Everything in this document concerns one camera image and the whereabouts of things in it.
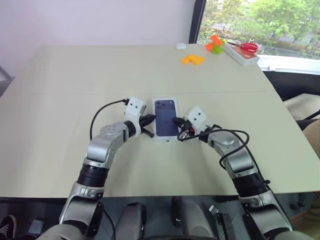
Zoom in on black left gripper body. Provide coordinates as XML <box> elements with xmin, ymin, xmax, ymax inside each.
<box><xmin>138</xmin><ymin>113</ymin><xmax>149</xmax><ymax>130</ymax></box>

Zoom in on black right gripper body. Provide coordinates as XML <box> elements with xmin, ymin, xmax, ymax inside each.
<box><xmin>183</xmin><ymin>116</ymin><xmax>196</xmax><ymax>135</ymax></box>

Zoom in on white phone box lid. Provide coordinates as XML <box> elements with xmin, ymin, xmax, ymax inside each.
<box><xmin>151</xmin><ymin>97</ymin><xmax>181</xmax><ymax>146</ymax></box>

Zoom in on orange and white flat box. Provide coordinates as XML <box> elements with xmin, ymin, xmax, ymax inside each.
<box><xmin>223</xmin><ymin>41</ymin><xmax>261</xmax><ymax>67</ymax></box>

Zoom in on yellow block cluster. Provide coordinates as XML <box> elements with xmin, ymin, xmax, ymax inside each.
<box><xmin>180</xmin><ymin>54</ymin><xmax>205</xmax><ymax>67</ymax></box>

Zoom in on green toy block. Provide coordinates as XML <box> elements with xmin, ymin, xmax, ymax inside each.
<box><xmin>211</xmin><ymin>39</ymin><xmax>227</xmax><ymax>55</ymax></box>

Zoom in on grey rounded shape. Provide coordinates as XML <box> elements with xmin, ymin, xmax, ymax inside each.
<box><xmin>115</xmin><ymin>201</ymin><xmax>148</xmax><ymax>240</ymax></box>
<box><xmin>171</xmin><ymin>196</ymin><xmax>219</xmax><ymax>240</ymax></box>

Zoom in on orange toy block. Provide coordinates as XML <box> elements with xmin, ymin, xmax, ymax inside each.
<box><xmin>204</xmin><ymin>34</ymin><xmax>224</xmax><ymax>51</ymax></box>

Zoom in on black bar with silver clip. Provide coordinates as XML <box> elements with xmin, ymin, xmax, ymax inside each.
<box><xmin>208</xmin><ymin>204</ymin><xmax>236</xmax><ymax>240</ymax></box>

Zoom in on black seat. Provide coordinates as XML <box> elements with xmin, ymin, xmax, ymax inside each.
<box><xmin>262</xmin><ymin>70</ymin><xmax>320</xmax><ymax>102</ymax></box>

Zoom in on person in white shirt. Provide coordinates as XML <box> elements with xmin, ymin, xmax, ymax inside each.
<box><xmin>282</xmin><ymin>93</ymin><xmax>320</xmax><ymax>162</ymax></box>

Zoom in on white window sill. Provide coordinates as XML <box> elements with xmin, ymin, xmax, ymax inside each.
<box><xmin>256</xmin><ymin>53</ymin><xmax>320</xmax><ymax>75</ymax></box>

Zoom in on green trees outside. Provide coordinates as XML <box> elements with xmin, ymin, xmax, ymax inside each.
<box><xmin>199</xmin><ymin>0</ymin><xmax>320</xmax><ymax>60</ymax></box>

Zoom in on grey chair part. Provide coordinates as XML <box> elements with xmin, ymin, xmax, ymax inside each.
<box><xmin>0</xmin><ymin>65</ymin><xmax>15</xmax><ymax>99</ymax></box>

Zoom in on black shoe with white sole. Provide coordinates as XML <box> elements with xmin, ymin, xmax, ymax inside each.
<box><xmin>0</xmin><ymin>214</ymin><xmax>18</xmax><ymax>240</ymax></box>

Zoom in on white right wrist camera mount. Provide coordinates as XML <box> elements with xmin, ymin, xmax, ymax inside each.
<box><xmin>183</xmin><ymin>105</ymin><xmax>209</xmax><ymax>137</ymax></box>

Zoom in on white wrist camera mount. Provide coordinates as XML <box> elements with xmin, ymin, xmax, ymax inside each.
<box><xmin>183</xmin><ymin>105</ymin><xmax>209</xmax><ymax>137</ymax></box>
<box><xmin>124</xmin><ymin>96</ymin><xmax>147</xmax><ymax>138</ymax></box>

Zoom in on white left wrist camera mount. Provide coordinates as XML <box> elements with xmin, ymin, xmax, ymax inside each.
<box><xmin>124</xmin><ymin>96</ymin><xmax>147</xmax><ymax>138</ymax></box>

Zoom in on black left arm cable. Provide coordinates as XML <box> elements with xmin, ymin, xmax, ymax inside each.
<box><xmin>89</xmin><ymin>98</ymin><xmax>130</xmax><ymax>140</ymax></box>

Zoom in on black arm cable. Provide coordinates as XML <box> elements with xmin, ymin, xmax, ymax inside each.
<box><xmin>89</xmin><ymin>98</ymin><xmax>130</xmax><ymax>140</ymax></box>
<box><xmin>178</xmin><ymin>123</ymin><xmax>251</xmax><ymax>171</ymax></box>

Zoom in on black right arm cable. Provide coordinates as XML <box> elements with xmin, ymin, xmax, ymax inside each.
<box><xmin>178</xmin><ymin>123</ymin><xmax>251</xmax><ymax>171</ymax></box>

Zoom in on red handled scissors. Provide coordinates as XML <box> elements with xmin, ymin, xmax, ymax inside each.
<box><xmin>226</xmin><ymin>40</ymin><xmax>260</xmax><ymax>54</ymax></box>

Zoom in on black window frame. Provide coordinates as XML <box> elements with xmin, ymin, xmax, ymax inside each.
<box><xmin>188</xmin><ymin>0</ymin><xmax>207</xmax><ymax>45</ymax></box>

